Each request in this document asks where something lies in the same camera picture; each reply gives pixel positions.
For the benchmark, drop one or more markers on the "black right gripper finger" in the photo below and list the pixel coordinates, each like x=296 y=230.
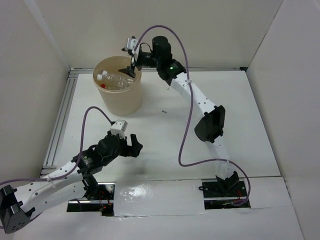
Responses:
x=127 y=71
x=133 y=62

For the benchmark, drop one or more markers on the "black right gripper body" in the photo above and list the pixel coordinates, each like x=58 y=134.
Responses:
x=146 y=59

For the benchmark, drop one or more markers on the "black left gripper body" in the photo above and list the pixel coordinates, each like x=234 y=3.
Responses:
x=122 y=143

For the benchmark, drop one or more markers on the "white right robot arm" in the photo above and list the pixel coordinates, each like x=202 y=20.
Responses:
x=209 y=129

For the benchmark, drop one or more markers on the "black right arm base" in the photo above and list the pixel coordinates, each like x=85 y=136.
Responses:
x=218 y=190

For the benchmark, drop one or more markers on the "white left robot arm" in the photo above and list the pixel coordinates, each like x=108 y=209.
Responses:
x=74 y=180

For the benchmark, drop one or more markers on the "beige round bin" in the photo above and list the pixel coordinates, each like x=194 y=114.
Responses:
x=119 y=102

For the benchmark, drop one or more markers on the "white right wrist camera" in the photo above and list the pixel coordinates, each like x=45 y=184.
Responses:
x=130 y=45

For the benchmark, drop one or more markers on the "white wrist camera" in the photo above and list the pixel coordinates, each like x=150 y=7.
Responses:
x=130 y=45
x=118 y=128

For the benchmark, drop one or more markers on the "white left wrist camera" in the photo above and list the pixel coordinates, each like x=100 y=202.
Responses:
x=118 y=128

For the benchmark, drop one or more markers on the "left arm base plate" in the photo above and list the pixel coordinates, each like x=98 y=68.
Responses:
x=102 y=202

